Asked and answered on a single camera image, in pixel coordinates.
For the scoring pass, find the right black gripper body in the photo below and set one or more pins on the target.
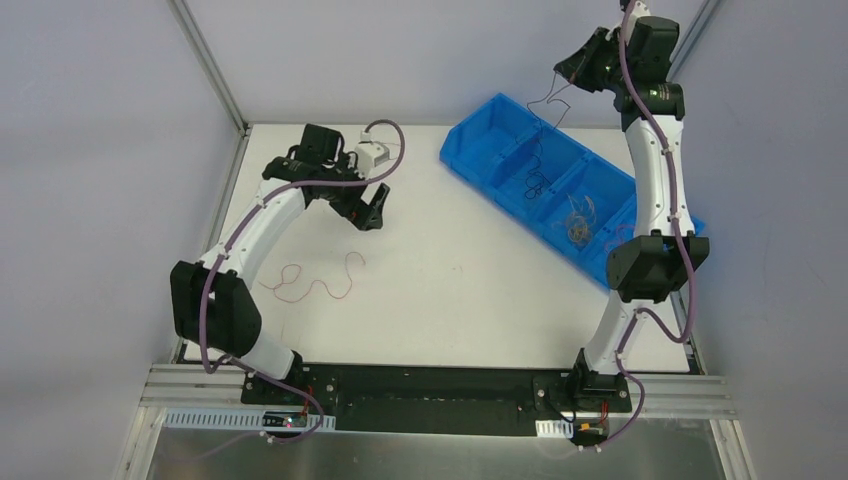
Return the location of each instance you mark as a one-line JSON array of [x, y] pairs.
[[592, 69]]

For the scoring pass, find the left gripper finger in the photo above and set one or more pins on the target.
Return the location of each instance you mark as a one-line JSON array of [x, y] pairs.
[[357, 213], [376, 205]]

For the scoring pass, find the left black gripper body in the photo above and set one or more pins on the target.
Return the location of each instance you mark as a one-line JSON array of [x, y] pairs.
[[351, 196]]

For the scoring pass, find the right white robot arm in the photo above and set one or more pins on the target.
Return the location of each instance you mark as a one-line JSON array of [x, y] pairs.
[[633, 61]]

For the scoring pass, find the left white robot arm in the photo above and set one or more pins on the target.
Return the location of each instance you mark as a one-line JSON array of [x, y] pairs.
[[211, 297]]

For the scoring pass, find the blue compartment bin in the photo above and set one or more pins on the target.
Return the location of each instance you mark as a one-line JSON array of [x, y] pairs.
[[569, 197]]

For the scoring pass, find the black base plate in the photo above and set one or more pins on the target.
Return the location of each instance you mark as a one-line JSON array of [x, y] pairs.
[[588, 395]]

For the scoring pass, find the aluminium frame rail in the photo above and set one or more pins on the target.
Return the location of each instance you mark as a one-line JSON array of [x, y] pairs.
[[338, 387]]

